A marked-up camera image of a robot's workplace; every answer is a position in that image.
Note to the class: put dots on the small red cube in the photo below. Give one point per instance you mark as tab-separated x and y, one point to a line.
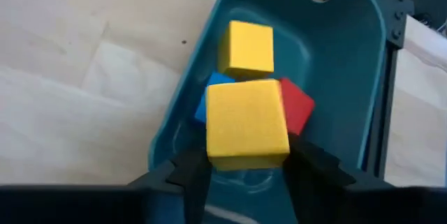
297	105

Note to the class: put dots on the small blue cube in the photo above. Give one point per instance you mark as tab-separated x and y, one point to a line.
209	95

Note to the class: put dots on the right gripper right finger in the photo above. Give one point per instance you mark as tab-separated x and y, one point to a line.
314	182

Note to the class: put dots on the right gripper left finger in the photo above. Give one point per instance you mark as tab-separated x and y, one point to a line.
195	182

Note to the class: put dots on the small yellow cube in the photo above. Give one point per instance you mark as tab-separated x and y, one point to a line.
246	119
246	47

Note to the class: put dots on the black mesh computer case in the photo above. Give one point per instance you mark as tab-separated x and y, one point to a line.
429	0

